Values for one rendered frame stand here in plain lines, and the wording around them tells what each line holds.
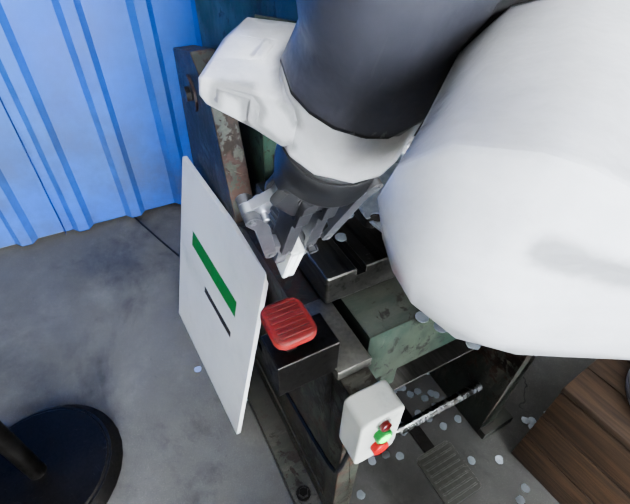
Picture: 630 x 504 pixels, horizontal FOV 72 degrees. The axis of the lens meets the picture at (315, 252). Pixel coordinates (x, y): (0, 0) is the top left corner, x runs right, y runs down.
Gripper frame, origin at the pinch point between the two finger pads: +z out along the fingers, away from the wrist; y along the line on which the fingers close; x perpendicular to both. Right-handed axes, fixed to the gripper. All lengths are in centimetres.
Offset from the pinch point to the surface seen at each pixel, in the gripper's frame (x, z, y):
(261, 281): 10.0, 39.9, 5.2
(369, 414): -19.9, 18.3, 7.5
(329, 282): 0.3, 19.8, 10.7
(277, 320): -4.4, 10.8, -1.4
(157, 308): 35, 113, -17
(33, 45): 116, 70, -27
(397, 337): -11.5, 24.1, 19.5
